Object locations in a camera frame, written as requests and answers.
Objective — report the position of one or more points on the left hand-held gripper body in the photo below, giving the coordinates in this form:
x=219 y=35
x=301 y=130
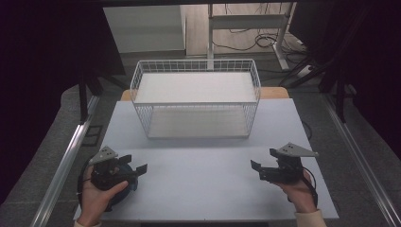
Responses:
x=105 y=171

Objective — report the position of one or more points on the black square frame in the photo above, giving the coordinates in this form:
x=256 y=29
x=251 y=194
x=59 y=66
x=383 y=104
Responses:
x=92 y=135

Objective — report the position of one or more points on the wooden table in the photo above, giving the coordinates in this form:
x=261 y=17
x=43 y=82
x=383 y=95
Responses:
x=274 y=93

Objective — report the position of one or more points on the person's left hand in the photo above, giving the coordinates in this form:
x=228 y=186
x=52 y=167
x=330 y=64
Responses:
x=94 y=197

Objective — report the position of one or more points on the white power strip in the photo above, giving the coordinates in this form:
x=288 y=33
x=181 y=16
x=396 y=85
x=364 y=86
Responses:
x=305 y=71

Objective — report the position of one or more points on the person's right hand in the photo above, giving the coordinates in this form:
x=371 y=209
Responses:
x=298 y=194

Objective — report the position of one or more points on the black stand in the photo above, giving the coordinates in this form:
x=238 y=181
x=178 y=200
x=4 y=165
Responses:
x=83 y=97
x=339 y=97

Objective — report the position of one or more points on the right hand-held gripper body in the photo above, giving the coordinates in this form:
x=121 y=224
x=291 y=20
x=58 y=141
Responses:
x=288 y=167

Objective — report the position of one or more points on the white desk frame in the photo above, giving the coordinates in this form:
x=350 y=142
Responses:
x=249 y=21

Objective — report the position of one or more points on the metal rail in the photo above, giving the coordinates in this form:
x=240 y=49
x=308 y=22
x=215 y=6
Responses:
x=67 y=157
x=359 y=154

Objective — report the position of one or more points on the white cabinet panel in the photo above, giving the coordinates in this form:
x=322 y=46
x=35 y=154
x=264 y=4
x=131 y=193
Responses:
x=145 y=28

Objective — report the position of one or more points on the dark blue round object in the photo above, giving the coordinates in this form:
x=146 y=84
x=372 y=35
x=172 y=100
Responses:
x=124 y=193

